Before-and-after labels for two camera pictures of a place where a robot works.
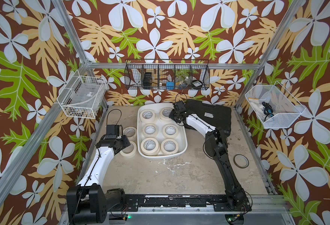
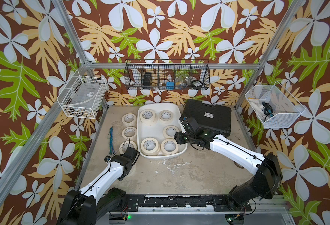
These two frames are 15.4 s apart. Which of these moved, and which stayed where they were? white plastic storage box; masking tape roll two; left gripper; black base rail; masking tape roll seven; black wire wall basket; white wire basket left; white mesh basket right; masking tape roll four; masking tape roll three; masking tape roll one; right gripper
Moved: left gripper; masking tape roll four; right gripper; masking tape roll two
Stayed: black wire wall basket; white mesh basket right; masking tape roll seven; white wire basket left; white plastic storage box; masking tape roll three; black base rail; masking tape roll one
